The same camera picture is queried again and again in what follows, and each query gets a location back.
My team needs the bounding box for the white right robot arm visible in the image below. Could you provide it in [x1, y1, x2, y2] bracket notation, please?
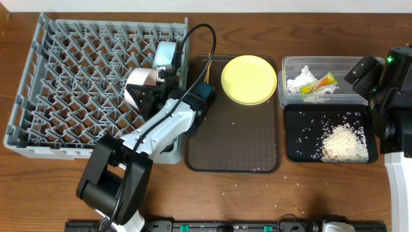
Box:
[344, 44, 411, 232]

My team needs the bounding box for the light blue bowl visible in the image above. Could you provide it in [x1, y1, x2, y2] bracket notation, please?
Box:
[152, 41, 177, 68]

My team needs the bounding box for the black waste bin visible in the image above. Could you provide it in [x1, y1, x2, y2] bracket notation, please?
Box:
[284, 104, 379, 163]

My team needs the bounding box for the dark brown serving tray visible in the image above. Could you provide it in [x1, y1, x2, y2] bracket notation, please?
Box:
[183, 55, 281, 173]

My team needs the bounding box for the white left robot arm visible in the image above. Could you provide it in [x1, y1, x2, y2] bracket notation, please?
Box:
[76, 65, 216, 231]

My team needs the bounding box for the clear plastic waste bin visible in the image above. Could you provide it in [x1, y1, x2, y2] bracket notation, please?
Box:
[278, 55, 387, 109]

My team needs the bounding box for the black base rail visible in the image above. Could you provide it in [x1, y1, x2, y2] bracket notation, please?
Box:
[64, 221, 388, 232]

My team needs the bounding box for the green orange snack wrapper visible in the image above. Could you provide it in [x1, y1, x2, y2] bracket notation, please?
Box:
[300, 72, 338, 94]

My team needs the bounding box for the right wooden chopstick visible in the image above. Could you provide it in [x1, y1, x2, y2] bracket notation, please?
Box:
[204, 53, 212, 84]

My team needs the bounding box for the grey dishwasher rack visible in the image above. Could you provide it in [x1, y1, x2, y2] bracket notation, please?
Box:
[3, 14, 189, 160]

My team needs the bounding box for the white tissue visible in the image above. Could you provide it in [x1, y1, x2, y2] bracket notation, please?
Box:
[286, 65, 339, 103]

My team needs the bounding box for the pile of rice waste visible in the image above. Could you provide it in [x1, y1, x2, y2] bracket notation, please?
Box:
[320, 123, 369, 163]

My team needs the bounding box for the white pink bowl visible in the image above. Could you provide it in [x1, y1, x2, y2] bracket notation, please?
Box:
[124, 68, 158, 109]

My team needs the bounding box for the yellow plate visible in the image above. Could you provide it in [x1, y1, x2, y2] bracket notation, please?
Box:
[221, 55, 277, 106]

